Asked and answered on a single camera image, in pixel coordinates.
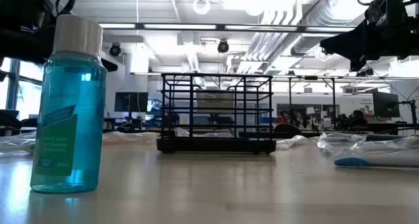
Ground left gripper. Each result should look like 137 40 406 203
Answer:
0 0 119 73

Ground black computer monitor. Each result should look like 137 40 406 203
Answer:
114 92 149 113
372 90 401 119

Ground black ceiling spotlight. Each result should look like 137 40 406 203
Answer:
355 66 376 78

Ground blue mouthwash bottle white cap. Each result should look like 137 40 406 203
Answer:
29 14 107 194

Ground person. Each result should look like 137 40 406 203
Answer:
348 109 369 128

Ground black background station frame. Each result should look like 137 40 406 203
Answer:
271 75 338 130

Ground large window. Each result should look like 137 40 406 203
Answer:
0 56 45 120

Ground dark background furniture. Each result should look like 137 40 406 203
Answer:
0 108 39 136

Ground grey background box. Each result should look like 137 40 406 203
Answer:
195 88 236 114

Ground black wire rack caddy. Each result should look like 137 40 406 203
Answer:
156 72 278 155

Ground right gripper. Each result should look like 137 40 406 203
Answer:
319 0 419 72

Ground black aluminium table frame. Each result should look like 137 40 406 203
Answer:
0 125 419 141

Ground blue toothbrush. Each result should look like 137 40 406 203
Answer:
316 132 419 169

